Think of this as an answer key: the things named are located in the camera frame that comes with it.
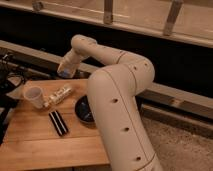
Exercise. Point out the beige gripper blue ring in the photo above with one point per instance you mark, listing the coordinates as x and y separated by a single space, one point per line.
69 64

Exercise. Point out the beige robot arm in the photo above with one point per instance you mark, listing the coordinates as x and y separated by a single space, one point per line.
111 92

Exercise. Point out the black round bowl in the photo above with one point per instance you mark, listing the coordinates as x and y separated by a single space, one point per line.
83 111

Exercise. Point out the black striped rectangular block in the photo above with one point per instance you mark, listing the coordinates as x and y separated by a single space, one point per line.
58 123

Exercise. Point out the metal window rail frame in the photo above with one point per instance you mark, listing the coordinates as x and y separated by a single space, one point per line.
189 21

